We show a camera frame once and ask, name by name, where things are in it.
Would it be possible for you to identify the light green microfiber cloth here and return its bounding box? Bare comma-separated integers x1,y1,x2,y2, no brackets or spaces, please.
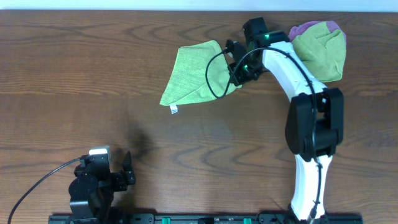
160,40,241,111

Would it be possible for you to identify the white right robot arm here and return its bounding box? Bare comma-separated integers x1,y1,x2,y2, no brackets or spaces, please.
226,17,344,223

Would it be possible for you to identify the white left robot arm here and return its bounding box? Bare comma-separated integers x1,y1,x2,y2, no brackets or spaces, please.
68,149,136,223

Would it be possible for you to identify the olive green folded cloth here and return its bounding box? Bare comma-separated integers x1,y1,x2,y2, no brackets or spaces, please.
291,26,347,82

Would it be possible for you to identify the purple cloth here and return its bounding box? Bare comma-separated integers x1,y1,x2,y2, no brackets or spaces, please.
288,21,342,41

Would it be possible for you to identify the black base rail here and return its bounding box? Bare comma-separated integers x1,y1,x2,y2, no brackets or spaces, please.
48,213,364,224

